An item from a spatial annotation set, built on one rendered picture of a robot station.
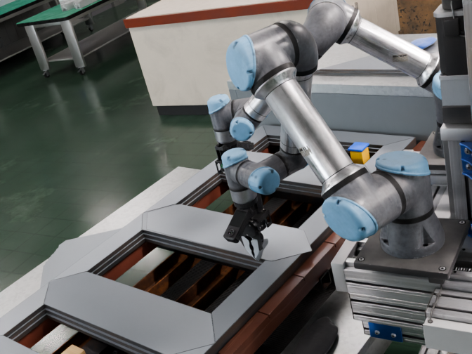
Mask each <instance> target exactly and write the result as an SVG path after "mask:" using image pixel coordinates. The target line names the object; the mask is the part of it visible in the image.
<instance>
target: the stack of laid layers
mask: <svg viewBox="0 0 472 354"><path fill-rule="evenodd" d="M340 144H341V145H342V147H343V148H344V150H345V151H346V152H347V153H350V151H349V150H348V148H349V147H350V146H351V145H352V144H353V143H346V142H340ZM269 145H278V146H280V136H270V135H267V136H265V137H264V138H262V139H261V140H260V141H259V142H257V143H256V144H254V149H253V150H247V151H250V152H261V151H262V150H264V149H265V148H266V147H268V146H269ZM381 147H382V145H368V150H369V155H372V156H373V155H374V154H375V153H376V152H377V151H378V150H379V149H380V148H381ZM222 182H225V183H227V178H226V176H225V173H223V172H221V173H220V174H218V173H216V174H215V175H214V176H212V177H211V178H210V179H209V180H207V181H206V182H204V183H203V184H201V185H200V186H199V187H198V188H197V189H195V190H194V191H192V192H191V193H190V194H189V195H187V196H186V197H184V198H183V199H182V200H181V201H180V202H178V203H177V204H183V205H187V206H192V205H193V204H194V203H195V202H197V201H198V200H199V199H201V198H202V197H203V196H205V195H206V194H207V193H208V192H210V191H211V190H213V189H214V188H215V187H216V186H217V185H219V184H220V183H222ZM276 190H277V191H282V192H290V193H295V194H300V195H307V196H313V197H321V198H322V195H321V193H322V186H319V185H310V184H305V183H295V182H290V181H280V184H279V187H278V188H277V189H276ZM177 204H173V205H171V206H174V205H177ZM171 206H166V207H171ZM166 207H162V208H160V209H163V208H166ZM155 210H158V209H155ZM155 210H152V211H155ZM147 212H150V211H147ZM147 212H144V213H143V219H142V230H141V231H140V232H139V233H137V234H136V235H134V236H133V237H132V238H131V239H129V240H128V241H127V242H125V243H124V244H123V245H121V246H120V247H119V248H118V249H116V250H115V251H113V252H112V253H111V254H110V255H109V256H107V257H106V258H104V259H103V260H102V261H101V262H99V263H98V264H96V265H95V266H93V267H92V268H91V269H90V270H89V271H87V272H90V273H93V274H96V275H99V276H102V275H104V274H105V273H106V272H107V271H108V270H110V269H111V268H112V267H114V266H115V265H117V264H118V262H120V261H121V260H123V259H124V258H125V257H127V256H128V255H129V254H130V253H131V252H133V251H134V250H136V249H137V248H138V247H139V246H140V245H142V244H143V243H144V242H149V243H153V244H157V245H160V246H163V247H168V248H171V249H176V250H179V251H184V252H187V253H190V254H194V255H198V256H202V257H205V258H210V259H213V260H216V261H221V262H224V263H229V264H232V265H235V266H239V267H243V268H247V269H250V270H255V269H257V268H258V267H259V266H260V265H261V264H262V263H263V262H264V261H266V260H263V259H260V260H259V261H256V260H255V259H254V258H253V257H252V256H247V255H244V254H239V253H235V252H233V251H228V250H224V249H219V248H216V247H212V246H209V245H205V244H200V243H197V242H193V241H190V240H185V239H181V238H178V237H174V236H170V235H165V234H162V233H159V232H155V231H151V230H146V226H147ZM333 232H334V231H333V230H332V229H331V228H330V227H328V228H327V229H326V230H325V231H324V232H323V233H322V234H321V235H320V236H319V237H318V238H317V239H316V240H315V241H314V242H313V243H312V244H311V245H310V247H311V249H312V251H309V252H306V253H303V254H301V255H300V256H299V257H298V258H297V259H296V260H295V261H294V262H293V263H292V264H291V265H290V266H289V267H288V268H287V269H286V270H285V271H284V272H283V273H282V274H281V275H280V277H279V278H278V279H277V280H276V281H275V282H274V283H273V284H272V285H271V286H270V287H269V288H268V289H267V290H266V291H265V292H264V293H263V294H262V295H261V296H260V297H259V298H258V299H257V300H256V301H255V302H254V303H253V304H252V306H251V307H250V308H249V309H248V310H247V311H246V312H245V313H244V314H243V315H242V316H241V317H240V318H239V319H238V320H237V321H236V322H235V323H234V324H233V325H232V326H231V327H230V328H229V329H228V330H227V331H226V332H225V334H224V335H222V337H221V338H220V339H219V340H217V342H216V343H215V344H214V345H213V346H212V347H210V349H209V350H208V351H207V352H206V353H205V354H218V352H219V351H220V350H221V349H222V348H223V347H224V346H225V345H226V344H227V342H229V340H231V338H232V337H233V336H234V335H236V333H238V331H239V330H241V328H242V327H243V326H244V325H245V324H246V323H247V322H248V321H249V320H250V319H251V318H252V317H253V316H254V315H255V314H256V313H258V310H259V309H260V308H261V307H262V306H263V305H264V304H265V303H266V302H267V301H268V300H269V299H270V298H271V297H272V296H273V294H274V293H275V292H276V291H277V290H278V289H279V288H280V287H281V286H282V285H283V284H284V283H285V282H286V281H287V280H288V279H289V278H290V277H291V276H292V275H294V273H295V272H296V271H297V270H298V269H299V268H300V267H301V266H302V265H303V263H304V262H305V261H306V260H307V259H308V258H309V257H310V256H311V255H312V254H313V253H314V252H315V251H316V250H317V249H318V248H319V246H320V245H321V244H322V243H323V242H325V240H326V239H327V238H328V237H329V236H330V235H331V234H332V233H333ZM47 318H49V319H51V320H54V321H56V322H59V323H60V324H62V325H65V326H67V327H69V328H72V329H74V330H76V331H78V332H81V333H83V334H85V335H87V336H90V337H92V338H94V339H97V340H99V341H102V342H103V343H106V344H108V345H110V346H113V347H115V348H118V349H119V350H122V351H124V352H126V353H128V354H162V353H159V352H157V351H155V350H152V349H150V348H147V347H145V346H142V345H140V344H138V343H136V342H133V341H130V340H128V339H125V338H124V337H121V336H119V335H116V334H114V333H112V332H109V331H107V330H105V329H102V328H100V327H97V326H95V325H93V324H90V323H88V322H85V321H83V320H80V319H78V318H76V317H73V316H71V315H68V314H67V313H64V312H62V311H59V310H56V309H55V308H52V307H50V306H47V305H45V304H44V305H43V306H41V307H40V308H38V309H37V310H36V311H34V312H33V313H32V314H31V315H29V316H28V317H26V318H25V319H24V320H23V321H22V322H20V323H19V324H17V325H16V326H15V327H14V328H12V329H11V330H10V331H8V332H7V333H5V334H4V336H6V337H8V338H10V339H12V340H14V341H16V342H18V341H19V340H20V339H21V338H22V337H24V336H25V335H26V334H28V333H29V332H31V331H32V330H33V329H34V328H35V327H37V326H38V325H40V324H41V323H42V322H43V321H44V320H46V319H47Z"/></svg>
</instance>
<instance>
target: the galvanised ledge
mask: <svg viewBox="0 0 472 354"><path fill-rule="evenodd" d="M322 317H328V318H329V319H330V320H331V321H332V322H333V323H334V324H335V325H336V326H337V327H338V333H337V335H336V339H335V341H334V343H333V345H332V347H331V348H330V350H329V352H328V353H327V354H365V353H366V352H367V350H368V349H369V347H370V346H371V345H372V344H373V342H374V341H375V339H376V338H375V337H371V336H370V335H366V334H364V329H363V326H362V321H359V320H354V319H353V313H352V309H351V305H350V299H349V295H348V292H344V291H337V290H335V291H334V292H333V293H332V295H331V296H330V297H329V298H328V299H327V300H326V301H325V302H324V304H323V305H322V306H321V307H320V309H319V310H318V311H317V312H316V313H315V314H314V316H312V317H311V319H310V320H309V321H308V322H307V323H306V325H305V326H304V327H303V328H302V330H301V331H300V332H299V333H298V334H297V335H296V336H295V337H294V339H293V340H292V341H291V342H290V343H289V345H288V346H287V347H286V348H285V349H284V350H283V351H282V352H281V353H280V354H292V352H293V349H294V346H295V345H296V342H297V341H298V340H299V338H300V337H301V335H302V333H304V331H305V330H306V329H307V328H308V327H309V326H310V325H311V324H312V323H313V322H314V321H316V320H318V319H320V318H322Z"/></svg>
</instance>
